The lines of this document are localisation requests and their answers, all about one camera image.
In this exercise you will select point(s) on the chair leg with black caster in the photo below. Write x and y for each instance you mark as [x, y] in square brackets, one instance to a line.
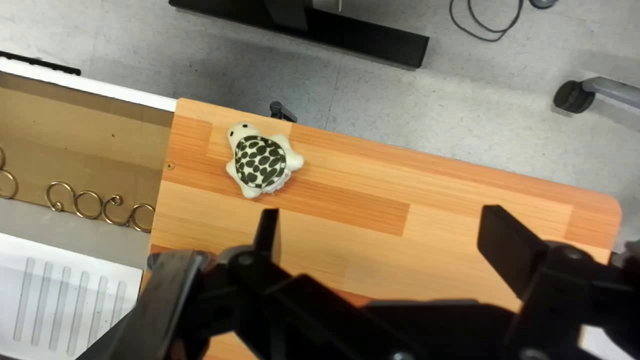
[586, 92]

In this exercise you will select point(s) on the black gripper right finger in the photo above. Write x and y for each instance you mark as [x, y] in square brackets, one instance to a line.
[532, 272]

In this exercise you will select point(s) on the small black knob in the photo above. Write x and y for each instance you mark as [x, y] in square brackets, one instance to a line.
[282, 110]

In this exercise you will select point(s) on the white spotted turtle plush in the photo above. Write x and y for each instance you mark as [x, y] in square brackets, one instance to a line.
[261, 161]

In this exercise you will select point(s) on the black stand base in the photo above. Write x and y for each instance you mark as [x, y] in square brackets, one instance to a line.
[333, 31]

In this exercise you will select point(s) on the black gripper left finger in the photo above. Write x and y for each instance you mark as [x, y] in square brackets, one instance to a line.
[269, 241]

